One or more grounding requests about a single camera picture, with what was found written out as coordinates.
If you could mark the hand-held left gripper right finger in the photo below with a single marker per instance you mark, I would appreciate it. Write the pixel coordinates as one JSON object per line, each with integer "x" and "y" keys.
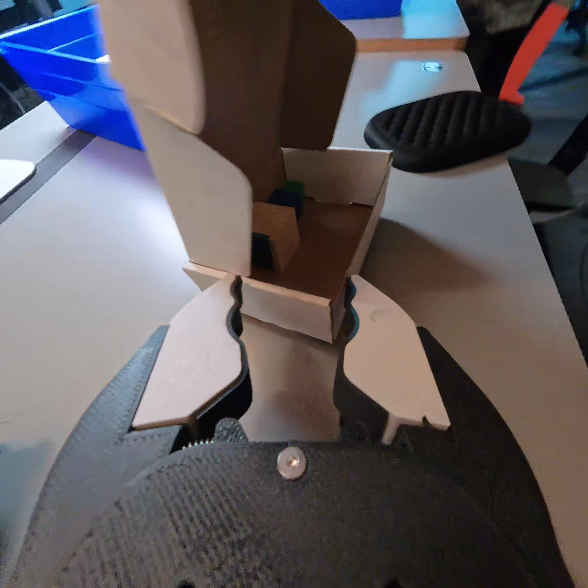
{"x": 390, "y": 363}

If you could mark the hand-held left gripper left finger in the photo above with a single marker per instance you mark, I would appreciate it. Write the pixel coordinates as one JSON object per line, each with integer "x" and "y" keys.
{"x": 197, "y": 367}

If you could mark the wooden cube with blue tape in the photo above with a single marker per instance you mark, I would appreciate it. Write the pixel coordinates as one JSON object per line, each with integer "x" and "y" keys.
{"x": 278, "y": 234}

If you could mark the white cardboard mailer box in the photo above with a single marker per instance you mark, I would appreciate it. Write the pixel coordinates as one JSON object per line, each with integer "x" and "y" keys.
{"x": 202, "y": 183}

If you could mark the green cube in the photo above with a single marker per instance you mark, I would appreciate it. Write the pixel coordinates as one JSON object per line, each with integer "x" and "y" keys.
{"x": 294, "y": 186}

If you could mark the blue plastic bin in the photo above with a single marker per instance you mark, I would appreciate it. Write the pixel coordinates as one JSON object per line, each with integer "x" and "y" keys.
{"x": 363, "y": 7}
{"x": 78, "y": 82}

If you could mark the grey desk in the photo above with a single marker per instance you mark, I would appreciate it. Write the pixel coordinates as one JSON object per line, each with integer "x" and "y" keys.
{"x": 92, "y": 275}

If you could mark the dark blue cube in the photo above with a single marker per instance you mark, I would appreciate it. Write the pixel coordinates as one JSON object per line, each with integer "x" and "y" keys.
{"x": 260, "y": 250}

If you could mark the white document stand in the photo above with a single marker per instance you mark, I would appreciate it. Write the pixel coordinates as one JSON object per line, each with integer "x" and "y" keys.
{"x": 13, "y": 179}

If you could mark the small round metal disc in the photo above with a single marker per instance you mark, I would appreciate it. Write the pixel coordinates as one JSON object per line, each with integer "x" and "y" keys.
{"x": 431, "y": 67}

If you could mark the wooden table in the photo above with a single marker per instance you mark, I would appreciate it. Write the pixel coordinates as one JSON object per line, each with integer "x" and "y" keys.
{"x": 413, "y": 41}

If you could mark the red chair frame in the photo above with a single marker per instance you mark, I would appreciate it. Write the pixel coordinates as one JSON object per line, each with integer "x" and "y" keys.
{"x": 533, "y": 50}

